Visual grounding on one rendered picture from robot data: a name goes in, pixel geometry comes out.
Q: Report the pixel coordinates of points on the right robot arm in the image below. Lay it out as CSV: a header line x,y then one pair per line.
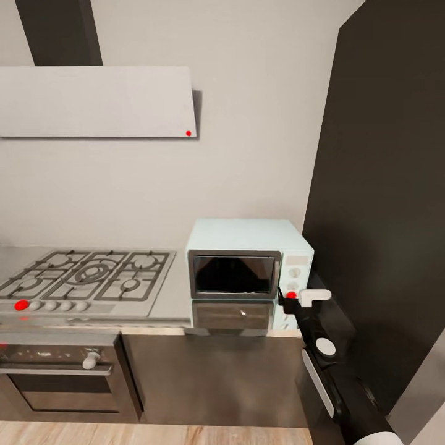
x,y
348,400

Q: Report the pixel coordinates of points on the oven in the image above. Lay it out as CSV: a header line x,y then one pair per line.
x,y
66,377

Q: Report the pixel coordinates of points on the microwave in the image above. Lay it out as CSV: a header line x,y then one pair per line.
x,y
246,259

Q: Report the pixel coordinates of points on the fridge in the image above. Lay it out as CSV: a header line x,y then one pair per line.
x,y
375,215

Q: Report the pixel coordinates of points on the range hood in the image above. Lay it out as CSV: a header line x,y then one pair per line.
x,y
70,93

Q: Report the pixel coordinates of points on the burner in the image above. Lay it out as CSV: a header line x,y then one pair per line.
x,y
87,282

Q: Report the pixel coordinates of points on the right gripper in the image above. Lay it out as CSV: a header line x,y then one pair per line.
x,y
293,307

